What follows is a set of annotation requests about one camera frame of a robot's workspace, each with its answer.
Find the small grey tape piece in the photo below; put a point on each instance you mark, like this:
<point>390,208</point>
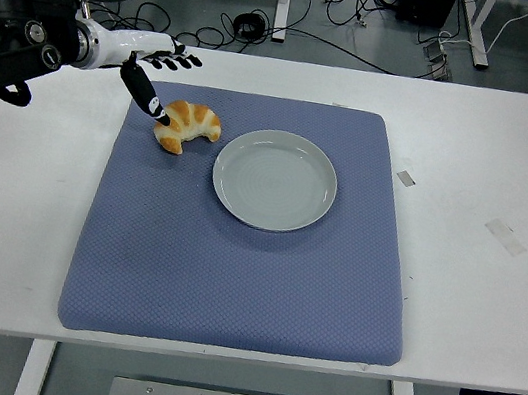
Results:
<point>406,178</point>

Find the blue quilted mat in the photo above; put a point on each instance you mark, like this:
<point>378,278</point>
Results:
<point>230,278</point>

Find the croissant bread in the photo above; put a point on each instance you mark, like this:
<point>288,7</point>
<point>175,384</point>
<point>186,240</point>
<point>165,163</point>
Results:
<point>196,120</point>

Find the black computer box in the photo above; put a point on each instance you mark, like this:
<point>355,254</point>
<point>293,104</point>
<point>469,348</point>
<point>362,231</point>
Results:
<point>426,1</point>

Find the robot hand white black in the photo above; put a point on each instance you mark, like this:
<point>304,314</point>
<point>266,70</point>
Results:
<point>137,47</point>

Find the large grey tape piece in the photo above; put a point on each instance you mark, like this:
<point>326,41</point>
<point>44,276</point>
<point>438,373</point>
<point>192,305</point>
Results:
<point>506,237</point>

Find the grey round plate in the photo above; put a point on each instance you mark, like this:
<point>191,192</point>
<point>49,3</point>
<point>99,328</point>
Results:
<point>274,181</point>

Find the white desk leg slanted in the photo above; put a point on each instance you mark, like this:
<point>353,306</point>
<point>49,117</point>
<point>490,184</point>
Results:
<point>477,30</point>

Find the grey foot pedal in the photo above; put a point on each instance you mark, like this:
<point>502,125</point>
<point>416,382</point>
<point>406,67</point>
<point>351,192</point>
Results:
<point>434,52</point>
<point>441,71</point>

